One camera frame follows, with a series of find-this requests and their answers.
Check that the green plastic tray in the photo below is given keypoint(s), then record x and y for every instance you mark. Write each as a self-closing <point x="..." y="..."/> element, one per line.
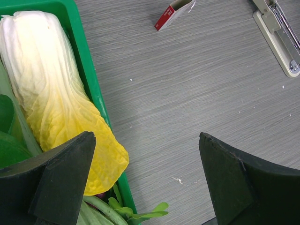
<point x="68" y="15"/>

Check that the yellow white toy cabbage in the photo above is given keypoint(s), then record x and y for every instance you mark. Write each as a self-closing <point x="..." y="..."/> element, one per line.
<point x="44" y="77"/>

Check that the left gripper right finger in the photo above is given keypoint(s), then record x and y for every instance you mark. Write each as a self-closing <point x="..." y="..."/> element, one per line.
<point x="248" y="190"/>

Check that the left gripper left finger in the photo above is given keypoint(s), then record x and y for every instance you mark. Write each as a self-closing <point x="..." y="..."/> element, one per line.
<point x="47" y="189"/>

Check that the green toy bok choy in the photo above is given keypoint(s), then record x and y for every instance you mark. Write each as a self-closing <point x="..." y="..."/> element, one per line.
<point x="17" y="142"/>

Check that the red white staple box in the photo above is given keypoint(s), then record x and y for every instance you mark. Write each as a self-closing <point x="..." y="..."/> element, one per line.
<point x="174" y="10"/>

